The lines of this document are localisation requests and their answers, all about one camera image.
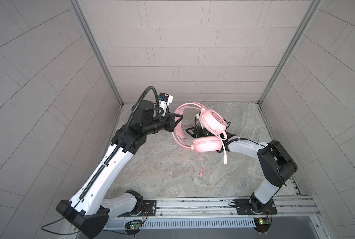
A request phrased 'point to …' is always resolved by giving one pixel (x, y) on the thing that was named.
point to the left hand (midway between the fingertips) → (185, 116)
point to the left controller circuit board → (133, 224)
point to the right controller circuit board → (263, 224)
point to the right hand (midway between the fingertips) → (188, 130)
